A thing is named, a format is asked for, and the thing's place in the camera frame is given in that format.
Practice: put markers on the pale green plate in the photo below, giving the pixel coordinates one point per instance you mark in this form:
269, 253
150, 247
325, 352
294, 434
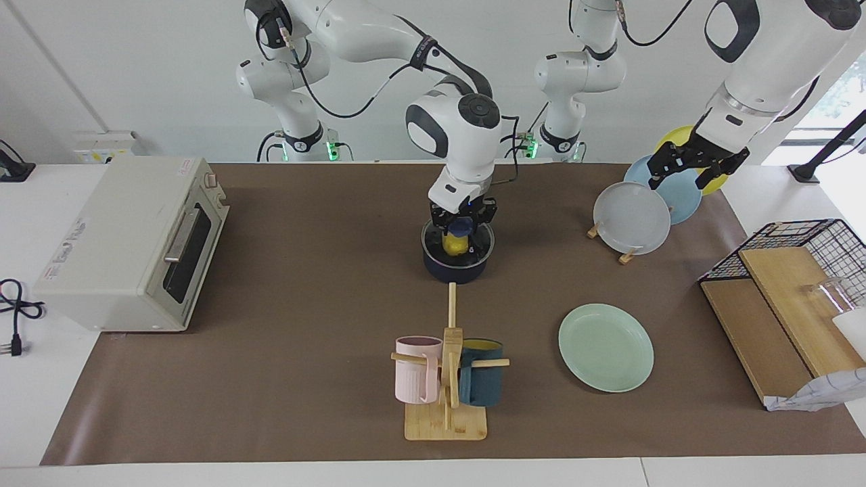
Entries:
605, 348

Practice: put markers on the black clamp base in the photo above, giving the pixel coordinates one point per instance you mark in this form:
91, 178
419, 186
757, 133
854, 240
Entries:
13, 170

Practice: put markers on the clear glass cup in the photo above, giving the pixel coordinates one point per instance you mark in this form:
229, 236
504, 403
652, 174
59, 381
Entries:
829, 294

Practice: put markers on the wooden shelf boards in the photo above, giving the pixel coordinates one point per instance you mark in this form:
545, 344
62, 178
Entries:
764, 325

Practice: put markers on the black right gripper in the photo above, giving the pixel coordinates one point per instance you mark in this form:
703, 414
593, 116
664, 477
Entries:
467, 211

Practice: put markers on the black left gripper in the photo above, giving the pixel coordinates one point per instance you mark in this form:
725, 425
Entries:
707, 154

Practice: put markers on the yellow plate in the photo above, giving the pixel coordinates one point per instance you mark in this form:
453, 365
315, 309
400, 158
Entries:
676, 138

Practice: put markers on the wooden plate rack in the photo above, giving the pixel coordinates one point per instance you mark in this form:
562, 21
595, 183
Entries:
628, 257

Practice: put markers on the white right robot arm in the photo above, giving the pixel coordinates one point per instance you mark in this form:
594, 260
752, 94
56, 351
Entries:
379, 34

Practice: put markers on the brown table mat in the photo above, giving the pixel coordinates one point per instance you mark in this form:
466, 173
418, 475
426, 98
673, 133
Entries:
304, 379

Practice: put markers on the white toaster oven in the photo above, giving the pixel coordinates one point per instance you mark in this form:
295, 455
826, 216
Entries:
108, 250

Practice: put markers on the wooden mug rack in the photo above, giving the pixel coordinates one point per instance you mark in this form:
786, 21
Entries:
446, 423

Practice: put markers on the white cup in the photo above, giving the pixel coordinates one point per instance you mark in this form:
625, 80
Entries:
854, 331

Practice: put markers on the white checked cloth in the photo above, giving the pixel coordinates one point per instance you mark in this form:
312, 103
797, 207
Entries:
822, 393

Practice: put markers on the glass lid with blue knob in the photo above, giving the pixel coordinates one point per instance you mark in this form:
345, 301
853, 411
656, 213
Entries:
462, 225

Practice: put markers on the light blue plate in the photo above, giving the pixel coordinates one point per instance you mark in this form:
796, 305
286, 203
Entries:
683, 199

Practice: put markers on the pink ribbed mug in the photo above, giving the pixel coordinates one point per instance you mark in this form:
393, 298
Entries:
416, 375

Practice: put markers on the white wall socket box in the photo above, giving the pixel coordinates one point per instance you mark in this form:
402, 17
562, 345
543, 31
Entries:
101, 147

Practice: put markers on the teal ribbed mug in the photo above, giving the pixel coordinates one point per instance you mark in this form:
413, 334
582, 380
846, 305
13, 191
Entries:
482, 382

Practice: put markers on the grey plate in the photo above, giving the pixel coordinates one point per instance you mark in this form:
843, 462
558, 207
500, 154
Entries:
632, 220

